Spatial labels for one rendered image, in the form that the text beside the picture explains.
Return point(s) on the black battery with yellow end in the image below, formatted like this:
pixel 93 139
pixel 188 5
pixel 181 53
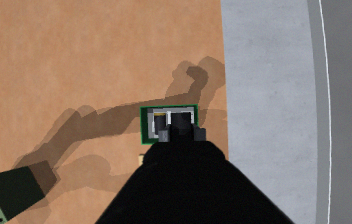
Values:
pixel 159 122
pixel 181 126

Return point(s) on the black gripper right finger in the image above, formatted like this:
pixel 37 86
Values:
pixel 197 133

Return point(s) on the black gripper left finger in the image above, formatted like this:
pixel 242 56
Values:
pixel 165 135

